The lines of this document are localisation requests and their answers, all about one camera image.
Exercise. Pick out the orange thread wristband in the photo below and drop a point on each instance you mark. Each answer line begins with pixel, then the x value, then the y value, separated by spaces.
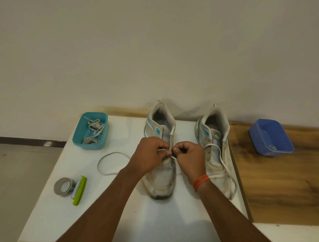
pixel 201 182

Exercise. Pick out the person's right hand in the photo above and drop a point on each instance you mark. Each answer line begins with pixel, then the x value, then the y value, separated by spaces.
pixel 192 162

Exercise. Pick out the person's left forearm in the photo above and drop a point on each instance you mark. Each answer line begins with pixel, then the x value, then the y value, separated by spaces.
pixel 99 212

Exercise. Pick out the green utility cutter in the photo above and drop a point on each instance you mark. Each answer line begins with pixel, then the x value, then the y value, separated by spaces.
pixel 80 193

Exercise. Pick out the teal plastic container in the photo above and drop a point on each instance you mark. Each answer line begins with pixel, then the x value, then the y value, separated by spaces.
pixel 78 134

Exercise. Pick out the grey tape roll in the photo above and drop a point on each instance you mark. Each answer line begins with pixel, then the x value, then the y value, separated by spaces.
pixel 57 191

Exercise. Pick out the person's left hand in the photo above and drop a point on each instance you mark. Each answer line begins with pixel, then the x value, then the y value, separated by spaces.
pixel 147 157

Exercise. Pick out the worn white sneaker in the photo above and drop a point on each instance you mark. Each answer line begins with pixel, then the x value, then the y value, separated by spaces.
pixel 224 119
pixel 160 179

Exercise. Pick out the blue plastic container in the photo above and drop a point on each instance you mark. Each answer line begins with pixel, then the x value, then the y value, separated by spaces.
pixel 270 134

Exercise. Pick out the person's right forearm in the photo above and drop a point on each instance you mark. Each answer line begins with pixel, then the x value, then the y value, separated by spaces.
pixel 229 214

